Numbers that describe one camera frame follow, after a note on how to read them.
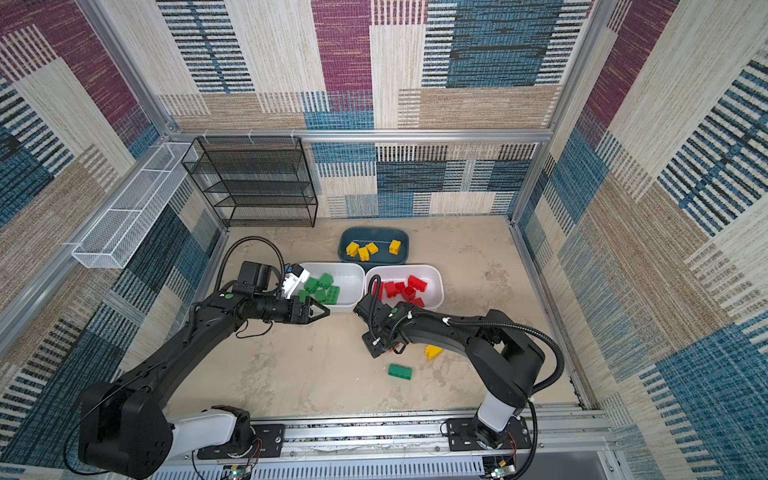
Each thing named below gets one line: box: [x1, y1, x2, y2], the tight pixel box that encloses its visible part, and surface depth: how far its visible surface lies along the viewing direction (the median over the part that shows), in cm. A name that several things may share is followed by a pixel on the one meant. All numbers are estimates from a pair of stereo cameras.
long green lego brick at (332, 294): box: [325, 285, 340, 305], surface depth 100 cm
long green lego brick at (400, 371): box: [388, 363, 413, 381], surface depth 84 cm
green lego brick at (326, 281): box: [319, 273, 334, 290], surface depth 103 cm
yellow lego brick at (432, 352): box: [424, 345, 443, 360], surface depth 87 cm
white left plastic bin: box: [300, 262, 366, 308], surface depth 103 cm
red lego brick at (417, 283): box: [408, 275, 428, 293], surface depth 101 cm
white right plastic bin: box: [364, 264, 445, 309], surface depth 102 cm
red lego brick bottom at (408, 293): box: [402, 285, 416, 302], surface depth 98 cm
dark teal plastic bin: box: [338, 226, 410, 273], surface depth 111 cm
